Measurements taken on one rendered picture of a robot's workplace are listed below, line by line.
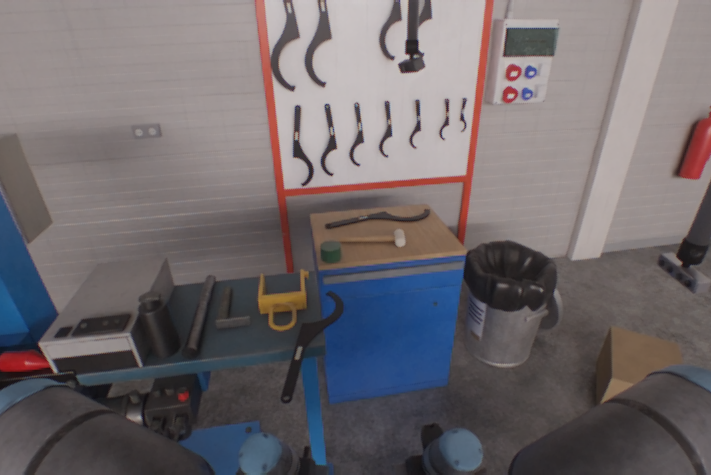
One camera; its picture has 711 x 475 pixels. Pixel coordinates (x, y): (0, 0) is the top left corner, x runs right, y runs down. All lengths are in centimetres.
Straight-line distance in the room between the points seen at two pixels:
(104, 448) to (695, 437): 56
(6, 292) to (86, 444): 113
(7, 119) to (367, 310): 247
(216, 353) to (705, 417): 109
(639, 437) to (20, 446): 59
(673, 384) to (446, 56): 254
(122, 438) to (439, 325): 185
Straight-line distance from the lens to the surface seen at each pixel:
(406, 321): 208
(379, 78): 274
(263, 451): 100
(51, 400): 54
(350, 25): 269
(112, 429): 49
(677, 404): 53
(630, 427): 48
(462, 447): 101
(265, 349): 123
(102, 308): 137
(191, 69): 276
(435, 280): 198
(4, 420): 55
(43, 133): 314
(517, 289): 228
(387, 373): 232
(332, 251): 177
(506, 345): 259
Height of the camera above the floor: 190
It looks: 28 degrees down
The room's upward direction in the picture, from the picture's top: 1 degrees counter-clockwise
